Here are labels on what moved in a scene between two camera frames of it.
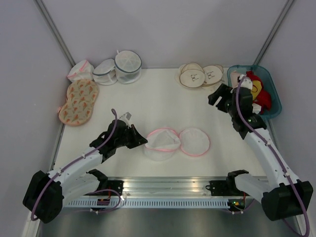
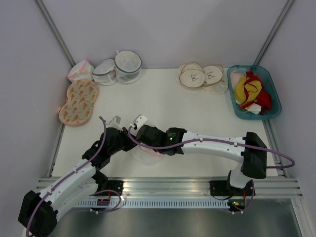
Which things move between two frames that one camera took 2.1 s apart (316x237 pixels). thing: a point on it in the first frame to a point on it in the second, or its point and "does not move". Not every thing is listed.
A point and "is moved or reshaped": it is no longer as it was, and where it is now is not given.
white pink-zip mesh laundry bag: (161, 143) is moved or reshaped
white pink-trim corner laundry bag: (82, 70) does not move
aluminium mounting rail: (166, 186) does not move
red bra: (264, 99) does not move
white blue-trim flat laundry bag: (104, 73) does not move
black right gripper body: (231, 109) to (154, 127)
